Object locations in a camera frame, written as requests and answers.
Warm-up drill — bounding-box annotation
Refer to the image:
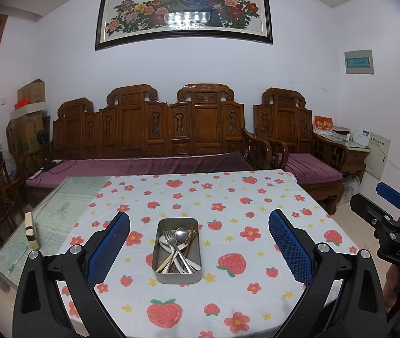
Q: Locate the clear plastic bags heap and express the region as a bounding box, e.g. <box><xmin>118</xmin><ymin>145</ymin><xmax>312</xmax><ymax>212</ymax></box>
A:
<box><xmin>339</xmin><ymin>174</ymin><xmax>363</xmax><ymax>206</ymax></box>

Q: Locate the framed peacock flower painting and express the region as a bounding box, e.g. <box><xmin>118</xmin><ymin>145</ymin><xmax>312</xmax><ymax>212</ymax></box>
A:
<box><xmin>95</xmin><ymin>0</ymin><xmax>274</xmax><ymax>52</ymax></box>

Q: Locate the long purple sofa cushion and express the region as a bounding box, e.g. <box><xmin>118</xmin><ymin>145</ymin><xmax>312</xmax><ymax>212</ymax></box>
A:
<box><xmin>26</xmin><ymin>152</ymin><xmax>255</xmax><ymax>189</ymax></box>

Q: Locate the large brown cardboard box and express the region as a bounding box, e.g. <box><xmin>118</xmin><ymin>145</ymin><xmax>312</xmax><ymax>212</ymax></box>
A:
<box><xmin>8</xmin><ymin>113</ymin><xmax>46</xmax><ymax>155</ymax></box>

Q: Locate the white speckled ladle spoon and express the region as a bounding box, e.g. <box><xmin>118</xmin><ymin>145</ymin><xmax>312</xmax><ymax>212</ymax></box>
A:
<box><xmin>158</xmin><ymin>233</ymin><xmax>201</xmax><ymax>274</ymax></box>

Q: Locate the rectangular metal tin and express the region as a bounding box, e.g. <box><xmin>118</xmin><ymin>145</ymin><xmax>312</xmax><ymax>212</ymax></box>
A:
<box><xmin>152</xmin><ymin>217</ymin><xmax>202</xmax><ymax>284</ymax></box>

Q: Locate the plain metal spoon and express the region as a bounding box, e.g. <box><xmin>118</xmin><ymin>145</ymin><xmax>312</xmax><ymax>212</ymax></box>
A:
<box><xmin>172</xmin><ymin>226</ymin><xmax>190</xmax><ymax>272</ymax></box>

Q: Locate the black standing fan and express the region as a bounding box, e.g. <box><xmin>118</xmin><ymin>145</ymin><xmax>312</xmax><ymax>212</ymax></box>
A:
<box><xmin>36</xmin><ymin>130</ymin><xmax>51</xmax><ymax>170</ymax></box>

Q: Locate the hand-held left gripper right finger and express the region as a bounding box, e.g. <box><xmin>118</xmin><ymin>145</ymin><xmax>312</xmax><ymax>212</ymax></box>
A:
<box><xmin>268</xmin><ymin>209</ymin><xmax>388</xmax><ymax>338</ymax></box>

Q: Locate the wooden side table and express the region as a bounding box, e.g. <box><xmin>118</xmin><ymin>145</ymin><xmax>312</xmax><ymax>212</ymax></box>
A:
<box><xmin>314</xmin><ymin>132</ymin><xmax>371</xmax><ymax>184</ymax></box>

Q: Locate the crumpled clear plastic bag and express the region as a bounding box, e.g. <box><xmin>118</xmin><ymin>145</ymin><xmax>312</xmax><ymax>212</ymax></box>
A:
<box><xmin>0</xmin><ymin>141</ymin><xmax>17</xmax><ymax>180</ymax></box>

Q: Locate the grey wall electrical panel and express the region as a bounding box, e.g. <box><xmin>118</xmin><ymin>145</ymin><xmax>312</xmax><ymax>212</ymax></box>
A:
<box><xmin>344</xmin><ymin>50</ymin><xmax>375</xmax><ymax>75</ymax></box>

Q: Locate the carved wooden sofa bench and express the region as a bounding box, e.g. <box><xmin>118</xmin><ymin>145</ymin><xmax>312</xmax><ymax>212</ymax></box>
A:
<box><xmin>6</xmin><ymin>83</ymin><xmax>274</xmax><ymax>205</ymax></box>

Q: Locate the flat white box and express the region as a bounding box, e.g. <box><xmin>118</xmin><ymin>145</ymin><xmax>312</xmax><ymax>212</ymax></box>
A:
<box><xmin>9</xmin><ymin>102</ymin><xmax>47</xmax><ymax>120</ymax></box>

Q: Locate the strawberry flower print tablecloth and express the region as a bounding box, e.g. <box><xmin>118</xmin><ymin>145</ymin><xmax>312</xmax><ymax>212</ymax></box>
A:
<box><xmin>54</xmin><ymin>170</ymin><xmax>359</xmax><ymax>338</ymax></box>

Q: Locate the red gift box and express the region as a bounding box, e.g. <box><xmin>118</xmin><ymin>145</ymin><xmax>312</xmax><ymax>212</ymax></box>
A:
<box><xmin>314</xmin><ymin>115</ymin><xmax>334</xmax><ymax>132</ymax></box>

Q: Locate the cream block with black band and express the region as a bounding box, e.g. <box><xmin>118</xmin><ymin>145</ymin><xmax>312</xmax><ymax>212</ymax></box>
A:
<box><xmin>25</xmin><ymin>212</ymin><xmax>41</xmax><ymax>250</ymax></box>

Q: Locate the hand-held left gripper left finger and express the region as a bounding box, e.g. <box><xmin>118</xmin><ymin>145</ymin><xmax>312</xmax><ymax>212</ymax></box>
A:
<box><xmin>13</xmin><ymin>211</ymin><xmax>131</xmax><ymax>338</ymax></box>

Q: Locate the small brown cardboard box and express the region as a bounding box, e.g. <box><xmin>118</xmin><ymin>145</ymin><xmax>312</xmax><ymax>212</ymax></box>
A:
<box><xmin>17</xmin><ymin>79</ymin><xmax>46</xmax><ymax>103</ymax></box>

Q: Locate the carved wooden armchair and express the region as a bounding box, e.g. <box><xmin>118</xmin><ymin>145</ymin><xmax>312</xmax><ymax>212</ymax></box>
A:
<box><xmin>253</xmin><ymin>88</ymin><xmax>349</xmax><ymax>215</ymax></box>

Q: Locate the metal fork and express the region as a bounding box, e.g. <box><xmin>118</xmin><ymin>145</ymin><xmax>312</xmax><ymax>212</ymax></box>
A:
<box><xmin>163</xmin><ymin>230</ymin><xmax>201</xmax><ymax>273</ymax></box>

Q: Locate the square purple armchair cushion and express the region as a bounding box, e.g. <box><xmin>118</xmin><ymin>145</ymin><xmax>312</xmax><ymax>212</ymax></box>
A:
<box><xmin>285</xmin><ymin>153</ymin><xmax>343</xmax><ymax>184</ymax></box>

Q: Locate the white device box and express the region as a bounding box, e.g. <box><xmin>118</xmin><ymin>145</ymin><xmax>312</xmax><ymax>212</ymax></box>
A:
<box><xmin>350</xmin><ymin>129</ymin><xmax>370</xmax><ymax>146</ymax></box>

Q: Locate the light wooden chopstick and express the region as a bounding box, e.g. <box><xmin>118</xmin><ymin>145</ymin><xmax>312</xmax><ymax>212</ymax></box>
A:
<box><xmin>161</xmin><ymin>248</ymin><xmax>184</xmax><ymax>274</ymax></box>
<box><xmin>157</xmin><ymin>246</ymin><xmax>181</xmax><ymax>273</ymax></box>

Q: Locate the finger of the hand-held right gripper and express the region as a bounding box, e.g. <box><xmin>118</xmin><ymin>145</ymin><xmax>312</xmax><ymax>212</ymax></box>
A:
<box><xmin>377</xmin><ymin>182</ymin><xmax>400</xmax><ymax>210</ymax></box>
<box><xmin>350</xmin><ymin>195</ymin><xmax>389</xmax><ymax>226</ymax></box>

